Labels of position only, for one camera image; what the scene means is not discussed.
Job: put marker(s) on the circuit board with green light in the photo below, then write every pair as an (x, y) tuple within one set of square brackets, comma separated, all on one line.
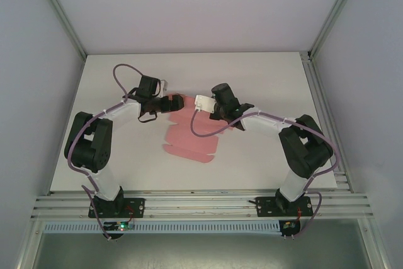
[(121, 226)]

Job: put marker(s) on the aluminium side rail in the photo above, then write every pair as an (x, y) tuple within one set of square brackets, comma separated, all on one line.
[(317, 92)]

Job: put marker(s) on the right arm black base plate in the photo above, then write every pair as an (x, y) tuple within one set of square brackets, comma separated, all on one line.
[(266, 207)]

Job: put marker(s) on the small circuit board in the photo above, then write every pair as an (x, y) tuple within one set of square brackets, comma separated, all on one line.
[(288, 226)]

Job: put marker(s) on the aluminium frame leg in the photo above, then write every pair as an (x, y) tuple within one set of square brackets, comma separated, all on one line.
[(378, 243), (28, 243)]

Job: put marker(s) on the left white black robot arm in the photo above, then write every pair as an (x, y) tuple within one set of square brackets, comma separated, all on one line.
[(104, 184)]

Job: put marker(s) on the aluminium mounting rail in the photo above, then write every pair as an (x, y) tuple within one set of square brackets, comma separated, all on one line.
[(201, 210)]

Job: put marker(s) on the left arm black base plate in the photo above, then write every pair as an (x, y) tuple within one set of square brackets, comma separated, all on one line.
[(137, 207)]

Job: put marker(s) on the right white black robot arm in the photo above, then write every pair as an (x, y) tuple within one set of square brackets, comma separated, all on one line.
[(267, 124)]

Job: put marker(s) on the aluminium frame post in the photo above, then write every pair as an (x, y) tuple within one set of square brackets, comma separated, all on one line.
[(61, 14), (336, 14)]

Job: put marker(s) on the pink cloth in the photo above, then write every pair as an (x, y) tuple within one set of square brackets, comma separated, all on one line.
[(189, 143)]

